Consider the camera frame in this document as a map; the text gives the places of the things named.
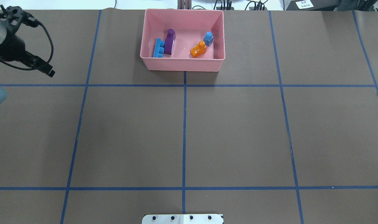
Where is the pink plastic box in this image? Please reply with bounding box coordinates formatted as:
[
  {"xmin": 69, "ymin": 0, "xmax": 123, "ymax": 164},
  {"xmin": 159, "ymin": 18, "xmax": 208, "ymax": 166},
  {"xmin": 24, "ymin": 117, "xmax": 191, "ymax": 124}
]
[{"xmin": 140, "ymin": 9, "xmax": 225, "ymax": 72}]

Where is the small blue block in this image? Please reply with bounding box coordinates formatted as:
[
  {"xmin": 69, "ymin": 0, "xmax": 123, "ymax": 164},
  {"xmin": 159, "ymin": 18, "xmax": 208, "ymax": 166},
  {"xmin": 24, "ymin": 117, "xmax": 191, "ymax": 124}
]
[{"xmin": 203, "ymin": 32, "xmax": 214, "ymax": 47}]

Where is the white camera stand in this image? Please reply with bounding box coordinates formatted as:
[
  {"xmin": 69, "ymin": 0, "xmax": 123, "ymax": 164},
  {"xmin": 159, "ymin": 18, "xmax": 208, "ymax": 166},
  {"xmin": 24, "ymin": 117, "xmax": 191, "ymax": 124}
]
[{"xmin": 141, "ymin": 214, "xmax": 224, "ymax": 224}]

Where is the purple block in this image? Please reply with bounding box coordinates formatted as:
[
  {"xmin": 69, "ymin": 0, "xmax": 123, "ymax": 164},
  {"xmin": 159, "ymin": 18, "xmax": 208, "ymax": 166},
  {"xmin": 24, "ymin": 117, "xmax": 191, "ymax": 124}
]
[{"xmin": 164, "ymin": 29, "xmax": 176, "ymax": 55}]

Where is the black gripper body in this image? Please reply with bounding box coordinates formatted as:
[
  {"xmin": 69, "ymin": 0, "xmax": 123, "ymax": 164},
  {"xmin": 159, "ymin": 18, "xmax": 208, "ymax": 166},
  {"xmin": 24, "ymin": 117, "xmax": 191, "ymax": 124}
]
[{"xmin": 0, "ymin": 30, "xmax": 32, "ymax": 62}]

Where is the orange block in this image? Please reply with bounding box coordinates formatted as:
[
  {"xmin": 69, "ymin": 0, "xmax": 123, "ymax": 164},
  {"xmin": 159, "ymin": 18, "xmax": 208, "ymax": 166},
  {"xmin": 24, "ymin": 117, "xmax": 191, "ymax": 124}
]
[{"xmin": 190, "ymin": 41, "xmax": 207, "ymax": 58}]

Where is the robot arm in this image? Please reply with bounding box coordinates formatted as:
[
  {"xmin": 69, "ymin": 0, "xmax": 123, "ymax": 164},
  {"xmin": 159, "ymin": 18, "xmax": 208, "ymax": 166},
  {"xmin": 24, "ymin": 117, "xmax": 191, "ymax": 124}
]
[{"xmin": 0, "ymin": 12, "xmax": 55, "ymax": 77}]

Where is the left grey usb hub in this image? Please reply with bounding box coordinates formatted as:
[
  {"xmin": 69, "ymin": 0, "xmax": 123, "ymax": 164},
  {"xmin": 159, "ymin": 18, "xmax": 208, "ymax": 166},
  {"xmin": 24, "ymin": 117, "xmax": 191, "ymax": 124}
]
[{"xmin": 213, "ymin": 0, "xmax": 234, "ymax": 10}]

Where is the long blue block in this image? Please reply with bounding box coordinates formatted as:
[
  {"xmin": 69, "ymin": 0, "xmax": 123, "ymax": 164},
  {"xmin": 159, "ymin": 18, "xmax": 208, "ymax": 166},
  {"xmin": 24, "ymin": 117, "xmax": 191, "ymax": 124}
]
[{"xmin": 152, "ymin": 38, "xmax": 165, "ymax": 58}]

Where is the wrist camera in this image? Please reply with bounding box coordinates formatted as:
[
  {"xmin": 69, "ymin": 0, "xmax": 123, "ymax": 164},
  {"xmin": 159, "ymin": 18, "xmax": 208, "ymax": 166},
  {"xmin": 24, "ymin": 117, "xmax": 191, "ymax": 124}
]
[{"xmin": 0, "ymin": 4, "xmax": 42, "ymax": 34}]

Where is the black power adapter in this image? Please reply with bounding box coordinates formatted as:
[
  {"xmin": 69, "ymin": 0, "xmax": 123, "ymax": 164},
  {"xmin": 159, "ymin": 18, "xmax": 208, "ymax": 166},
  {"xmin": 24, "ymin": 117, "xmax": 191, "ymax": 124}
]
[{"xmin": 285, "ymin": 0, "xmax": 341, "ymax": 11}]

